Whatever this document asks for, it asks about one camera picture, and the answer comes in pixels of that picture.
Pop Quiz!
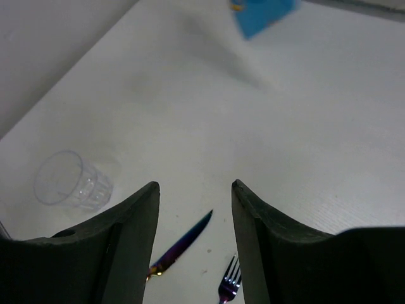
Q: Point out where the blue space-print cloth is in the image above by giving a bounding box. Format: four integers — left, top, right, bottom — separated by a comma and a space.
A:
228, 0, 300, 39

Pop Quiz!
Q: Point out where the iridescent fork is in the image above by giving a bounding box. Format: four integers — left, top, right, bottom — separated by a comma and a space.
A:
218, 255, 242, 304

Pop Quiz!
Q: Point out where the iridescent knife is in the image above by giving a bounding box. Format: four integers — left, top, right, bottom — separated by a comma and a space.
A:
146, 210, 213, 281

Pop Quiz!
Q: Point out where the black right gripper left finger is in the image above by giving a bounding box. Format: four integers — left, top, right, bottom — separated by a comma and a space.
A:
1, 182, 160, 303

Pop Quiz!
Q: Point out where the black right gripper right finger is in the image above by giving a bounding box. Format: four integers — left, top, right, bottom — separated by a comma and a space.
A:
232, 180, 404, 303

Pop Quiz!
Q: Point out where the clear plastic cup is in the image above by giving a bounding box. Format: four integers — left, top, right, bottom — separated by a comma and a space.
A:
33, 150, 113, 211

